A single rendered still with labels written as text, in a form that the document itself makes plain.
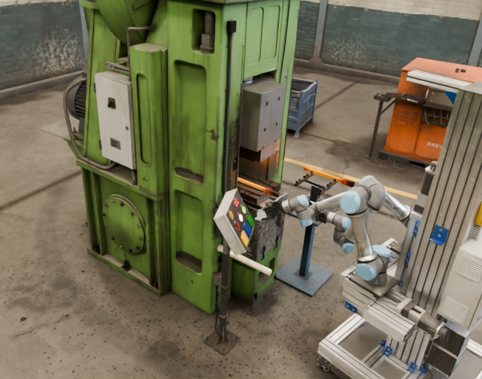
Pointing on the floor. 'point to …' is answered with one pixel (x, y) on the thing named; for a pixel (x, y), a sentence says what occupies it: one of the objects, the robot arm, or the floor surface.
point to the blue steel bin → (301, 104)
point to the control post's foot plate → (222, 341)
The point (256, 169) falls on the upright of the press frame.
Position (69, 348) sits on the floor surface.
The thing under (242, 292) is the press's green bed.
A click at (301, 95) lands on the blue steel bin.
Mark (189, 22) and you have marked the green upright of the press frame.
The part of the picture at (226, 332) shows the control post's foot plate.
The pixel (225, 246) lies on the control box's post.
